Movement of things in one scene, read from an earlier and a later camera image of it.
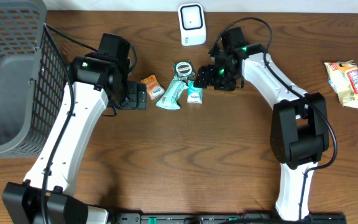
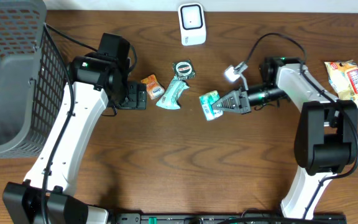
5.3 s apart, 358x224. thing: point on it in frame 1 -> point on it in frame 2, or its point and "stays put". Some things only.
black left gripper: (133, 103) stays put
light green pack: (171, 98) stays put
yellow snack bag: (345, 79) stays put
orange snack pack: (154, 89) stays put
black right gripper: (204, 77) -> (235, 106)
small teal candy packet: (194, 95) -> (206, 100)
